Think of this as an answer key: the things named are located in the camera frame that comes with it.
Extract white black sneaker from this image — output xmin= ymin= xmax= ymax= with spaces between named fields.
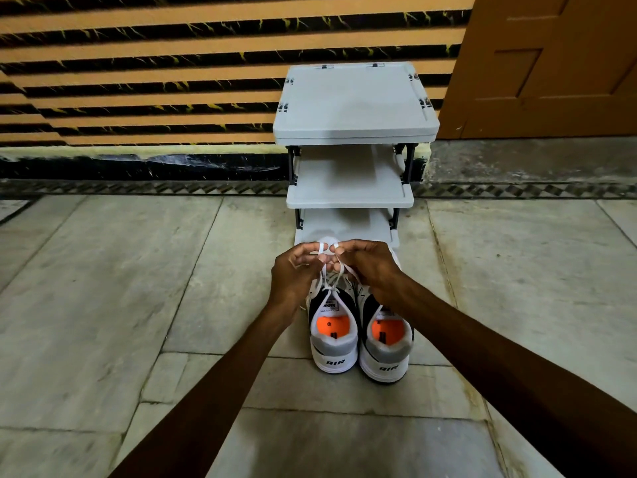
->
xmin=356 ymin=251 xmax=415 ymax=384
xmin=306 ymin=274 xmax=361 ymax=375

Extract person's left hand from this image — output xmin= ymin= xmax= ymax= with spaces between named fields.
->
xmin=269 ymin=242 xmax=328 ymax=311

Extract brown wooden door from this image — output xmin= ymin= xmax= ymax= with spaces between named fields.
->
xmin=437 ymin=0 xmax=637 ymax=140

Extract person's left forearm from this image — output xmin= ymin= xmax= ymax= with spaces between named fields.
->
xmin=107 ymin=293 xmax=302 ymax=478

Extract grey three-tier shoe rack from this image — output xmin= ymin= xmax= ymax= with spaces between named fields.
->
xmin=272 ymin=61 xmax=441 ymax=250

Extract person's right hand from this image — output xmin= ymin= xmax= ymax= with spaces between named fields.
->
xmin=329 ymin=239 xmax=405 ymax=309

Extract white shoelace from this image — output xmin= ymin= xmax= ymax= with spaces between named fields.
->
xmin=299 ymin=237 xmax=363 ymax=314

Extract person's right forearm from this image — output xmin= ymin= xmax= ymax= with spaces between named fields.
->
xmin=378 ymin=274 xmax=637 ymax=478

